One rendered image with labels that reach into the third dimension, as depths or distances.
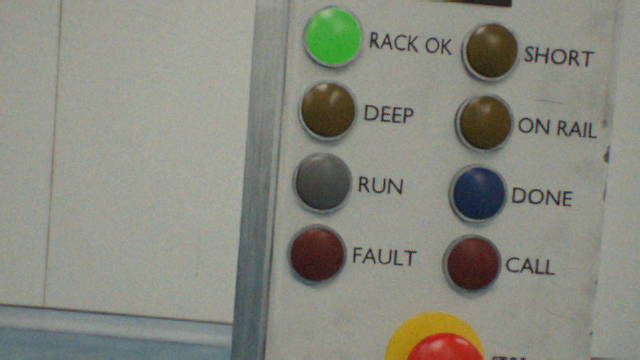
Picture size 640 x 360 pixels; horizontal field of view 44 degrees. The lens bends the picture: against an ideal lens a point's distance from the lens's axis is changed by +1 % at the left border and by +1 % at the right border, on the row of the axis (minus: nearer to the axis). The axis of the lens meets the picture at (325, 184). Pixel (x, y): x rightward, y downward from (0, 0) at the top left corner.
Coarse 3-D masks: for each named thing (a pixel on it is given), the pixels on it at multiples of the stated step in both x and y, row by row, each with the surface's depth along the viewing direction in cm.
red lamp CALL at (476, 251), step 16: (464, 240) 40; (480, 240) 40; (448, 256) 40; (464, 256) 40; (480, 256) 40; (496, 256) 40; (448, 272) 40; (464, 272) 40; (480, 272) 40; (496, 272) 40; (464, 288) 40; (480, 288) 40
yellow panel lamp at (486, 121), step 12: (480, 96) 40; (468, 108) 39; (480, 108) 39; (492, 108) 39; (504, 108) 39; (468, 120) 39; (480, 120) 39; (492, 120) 39; (504, 120) 39; (468, 132) 39; (480, 132) 39; (492, 132) 39; (504, 132) 39; (480, 144) 39; (492, 144) 39
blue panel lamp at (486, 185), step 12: (480, 168) 40; (468, 180) 39; (480, 180) 39; (492, 180) 40; (456, 192) 39; (468, 192) 39; (480, 192) 39; (492, 192) 40; (504, 192) 40; (456, 204) 40; (468, 204) 39; (480, 204) 40; (492, 204) 40; (468, 216) 40; (480, 216) 40
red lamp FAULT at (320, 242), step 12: (300, 240) 39; (312, 240) 39; (324, 240) 39; (336, 240) 39; (300, 252) 39; (312, 252) 39; (324, 252) 39; (336, 252) 39; (300, 264) 39; (312, 264) 39; (324, 264) 39; (336, 264) 39; (300, 276) 39; (312, 276) 39; (324, 276) 39
